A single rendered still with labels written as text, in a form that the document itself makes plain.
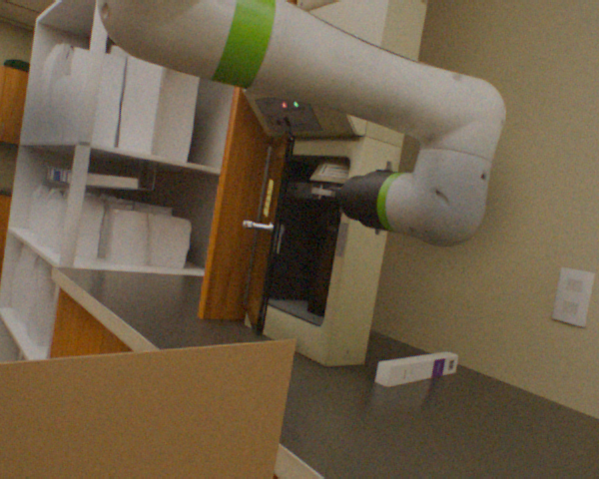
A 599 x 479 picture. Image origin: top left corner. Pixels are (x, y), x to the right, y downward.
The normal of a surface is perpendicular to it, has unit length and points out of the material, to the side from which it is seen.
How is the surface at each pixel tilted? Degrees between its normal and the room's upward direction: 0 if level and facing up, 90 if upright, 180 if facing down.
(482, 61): 90
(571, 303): 90
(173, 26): 120
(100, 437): 90
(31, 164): 90
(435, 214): 101
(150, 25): 132
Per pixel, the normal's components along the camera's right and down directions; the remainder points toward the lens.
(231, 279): 0.60, 0.14
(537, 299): -0.78, -0.10
